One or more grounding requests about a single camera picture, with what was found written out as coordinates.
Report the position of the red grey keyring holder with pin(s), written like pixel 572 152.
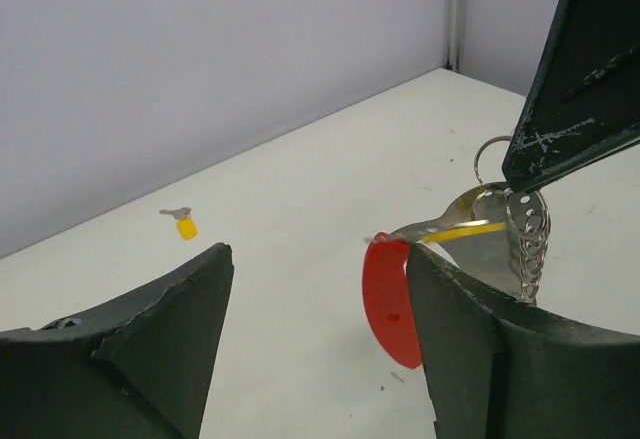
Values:
pixel 510 261

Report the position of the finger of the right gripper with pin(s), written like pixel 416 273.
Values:
pixel 583 105

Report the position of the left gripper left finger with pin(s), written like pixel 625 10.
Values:
pixel 137 366

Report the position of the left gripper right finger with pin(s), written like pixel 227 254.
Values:
pixel 496 367

